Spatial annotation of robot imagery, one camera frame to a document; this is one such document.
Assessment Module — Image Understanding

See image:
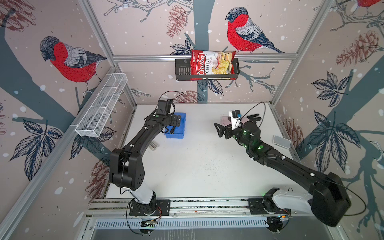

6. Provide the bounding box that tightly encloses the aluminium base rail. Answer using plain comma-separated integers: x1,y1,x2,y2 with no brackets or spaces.
86,197,300,219

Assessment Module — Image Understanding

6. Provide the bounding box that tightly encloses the small white grey box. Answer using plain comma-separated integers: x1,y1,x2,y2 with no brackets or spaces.
272,135,291,149

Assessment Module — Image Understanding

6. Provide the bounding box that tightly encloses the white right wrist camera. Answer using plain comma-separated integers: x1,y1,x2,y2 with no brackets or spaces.
229,110,242,130

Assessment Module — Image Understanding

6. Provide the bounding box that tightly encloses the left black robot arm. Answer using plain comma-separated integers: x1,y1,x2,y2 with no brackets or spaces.
109,113,182,216

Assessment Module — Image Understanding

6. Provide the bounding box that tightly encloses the black wall basket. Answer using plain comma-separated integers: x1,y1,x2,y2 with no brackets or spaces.
175,58,240,81

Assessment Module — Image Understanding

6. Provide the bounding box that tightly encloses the blue plastic bin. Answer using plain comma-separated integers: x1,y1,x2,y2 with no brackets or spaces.
165,113,186,139

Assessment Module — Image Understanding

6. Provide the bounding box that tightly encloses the white wire mesh shelf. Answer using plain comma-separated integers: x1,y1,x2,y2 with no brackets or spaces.
75,73,128,138

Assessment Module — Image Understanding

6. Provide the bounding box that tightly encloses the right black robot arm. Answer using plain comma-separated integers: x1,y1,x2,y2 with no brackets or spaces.
214,119,352,227

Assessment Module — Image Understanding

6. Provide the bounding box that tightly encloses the red cassava chips bag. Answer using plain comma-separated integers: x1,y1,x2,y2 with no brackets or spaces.
191,50,236,74

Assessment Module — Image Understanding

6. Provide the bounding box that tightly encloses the pink plastic case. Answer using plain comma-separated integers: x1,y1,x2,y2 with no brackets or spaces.
220,116,248,126

